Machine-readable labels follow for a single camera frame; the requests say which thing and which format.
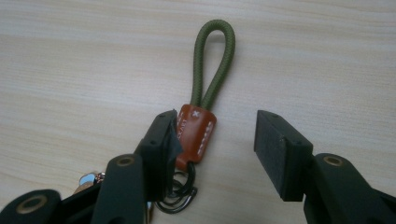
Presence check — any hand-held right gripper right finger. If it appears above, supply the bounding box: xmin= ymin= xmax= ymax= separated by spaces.
xmin=253 ymin=109 xmax=315 ymax=203

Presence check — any green cord keychain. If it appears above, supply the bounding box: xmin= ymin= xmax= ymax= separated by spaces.
xmin=154 ymin=19 xmax=236 ymax=216

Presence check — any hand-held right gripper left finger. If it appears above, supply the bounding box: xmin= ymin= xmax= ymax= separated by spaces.
xmin=134 ymin=108 xmax=185 ymax=202

